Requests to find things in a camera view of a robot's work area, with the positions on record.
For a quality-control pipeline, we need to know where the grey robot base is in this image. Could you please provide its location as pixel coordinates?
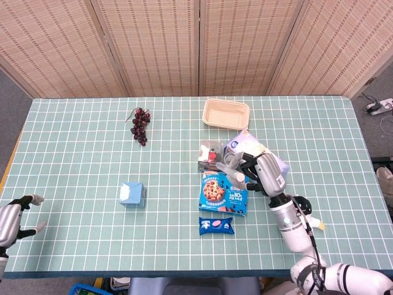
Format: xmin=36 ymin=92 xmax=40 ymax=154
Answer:
xmin=128 ymin=276 xmax=262 ymax=295

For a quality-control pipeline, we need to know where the bamboo folding screen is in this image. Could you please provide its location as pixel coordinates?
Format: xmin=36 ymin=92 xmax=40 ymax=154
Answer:
xmin=0 ymin=0 xmax=393 ymax=99

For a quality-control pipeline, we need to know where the blue Oreo cookie packet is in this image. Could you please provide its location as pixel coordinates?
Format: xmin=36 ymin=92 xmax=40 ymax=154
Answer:
xmin=198 ymin=216 xmax=235 ymax=236

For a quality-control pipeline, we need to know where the blue plastic crate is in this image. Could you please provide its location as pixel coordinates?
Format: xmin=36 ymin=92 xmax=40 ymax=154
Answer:
xmin=68 ymin=282 xmax=113 ymax=295

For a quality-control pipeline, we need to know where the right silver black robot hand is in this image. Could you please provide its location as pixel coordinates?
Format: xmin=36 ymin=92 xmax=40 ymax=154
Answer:
xmin=239 ymin=152 xmax=286 ymax=197

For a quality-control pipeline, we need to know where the black white penguin plush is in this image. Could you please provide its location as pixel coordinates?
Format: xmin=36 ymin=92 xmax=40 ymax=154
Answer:
xmin=291 ymin=195 xmax=325 ymax=231

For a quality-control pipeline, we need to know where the white power strip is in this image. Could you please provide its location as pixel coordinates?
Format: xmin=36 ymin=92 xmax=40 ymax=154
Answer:
xmin=365 ymin=98 xmax=393 ymax=116

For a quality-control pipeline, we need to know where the white cable on floor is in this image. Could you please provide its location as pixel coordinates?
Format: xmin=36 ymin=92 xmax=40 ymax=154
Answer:
xmin=379 ymin=115 xmax=393 ymax=136

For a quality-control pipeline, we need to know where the green checked tablecloth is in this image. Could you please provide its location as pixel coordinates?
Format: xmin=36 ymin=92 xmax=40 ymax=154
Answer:
xmin=0 ymin=95 xmax=393 ymax=279

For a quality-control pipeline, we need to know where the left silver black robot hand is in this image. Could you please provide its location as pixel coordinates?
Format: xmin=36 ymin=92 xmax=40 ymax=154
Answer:
xmin=0 ymin=194 xmax=47 ymax=248

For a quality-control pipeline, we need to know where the beige plastic food container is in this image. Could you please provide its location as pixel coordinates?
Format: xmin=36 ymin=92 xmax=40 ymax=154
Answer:
xmin=201 ymin=98 xmax=250 ymax=130

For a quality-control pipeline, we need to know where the beige shoe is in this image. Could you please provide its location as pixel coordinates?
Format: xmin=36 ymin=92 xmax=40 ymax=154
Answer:
xmin=376 ymin=167 xmax=393 ymax=197

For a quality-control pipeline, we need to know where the small blue carton box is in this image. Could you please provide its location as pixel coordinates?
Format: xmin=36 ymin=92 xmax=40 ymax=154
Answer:
xmin=119 ymin=181 xmax=147 ymax=209

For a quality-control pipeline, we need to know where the clear box with red capsules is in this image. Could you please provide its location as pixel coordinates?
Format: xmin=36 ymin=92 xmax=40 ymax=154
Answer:
xmin=198 ymin=140 xmax=224 ymax=172

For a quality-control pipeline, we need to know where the clear bottle with white cap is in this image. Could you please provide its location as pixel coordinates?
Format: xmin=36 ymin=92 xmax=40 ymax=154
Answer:
xmin=216 ymin=162 xmax=246 ymax=183

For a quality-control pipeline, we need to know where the clear glass jar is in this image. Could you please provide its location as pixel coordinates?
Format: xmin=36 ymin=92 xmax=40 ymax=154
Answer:
xmin=222 ymin=152 xmax=243 ymax=168

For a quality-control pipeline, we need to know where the dark red grape bunch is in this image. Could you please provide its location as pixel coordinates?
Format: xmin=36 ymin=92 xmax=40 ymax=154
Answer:
xmin=125 ymin=107 xmax=152 ymax=146

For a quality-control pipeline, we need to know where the blue chocolate cookie box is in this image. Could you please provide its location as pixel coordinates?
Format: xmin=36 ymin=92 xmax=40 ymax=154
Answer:
xmin=198 ymin=171 xmax=250 ymax=217

